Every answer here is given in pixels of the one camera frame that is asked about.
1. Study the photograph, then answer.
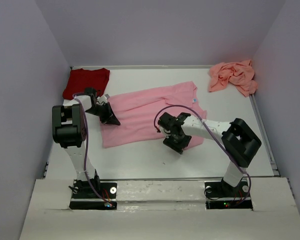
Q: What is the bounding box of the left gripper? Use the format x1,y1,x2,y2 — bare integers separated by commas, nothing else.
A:
84,102,121,126

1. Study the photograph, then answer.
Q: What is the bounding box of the pink t-shirt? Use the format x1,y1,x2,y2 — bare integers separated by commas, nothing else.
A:
100,81,207,148

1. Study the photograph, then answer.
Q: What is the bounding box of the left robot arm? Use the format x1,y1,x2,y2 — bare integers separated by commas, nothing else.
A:
52,87,121,199

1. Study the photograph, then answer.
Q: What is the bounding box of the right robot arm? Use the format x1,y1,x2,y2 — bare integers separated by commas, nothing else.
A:
157,112,262,196

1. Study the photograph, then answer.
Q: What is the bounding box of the red folded t-shirt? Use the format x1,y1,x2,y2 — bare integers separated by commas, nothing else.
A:
62,68,110,100

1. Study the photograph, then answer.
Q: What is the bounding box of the salmon crumpled t-shirt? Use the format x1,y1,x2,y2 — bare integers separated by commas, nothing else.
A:
208,59,258,97

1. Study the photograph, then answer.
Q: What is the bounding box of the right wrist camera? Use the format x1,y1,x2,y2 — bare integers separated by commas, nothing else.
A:
159,126,171,138

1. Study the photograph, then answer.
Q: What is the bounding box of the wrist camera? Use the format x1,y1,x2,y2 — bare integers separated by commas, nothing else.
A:
98,94,110,104
159,126,171,138

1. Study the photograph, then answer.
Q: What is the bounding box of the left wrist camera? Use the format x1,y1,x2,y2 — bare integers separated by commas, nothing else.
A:
98,94,110,104

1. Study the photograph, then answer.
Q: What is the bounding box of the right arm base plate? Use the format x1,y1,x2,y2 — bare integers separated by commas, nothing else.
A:
203,180,253,210

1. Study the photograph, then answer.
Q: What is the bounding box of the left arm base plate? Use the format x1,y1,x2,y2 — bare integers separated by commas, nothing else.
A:
68,181,118,211

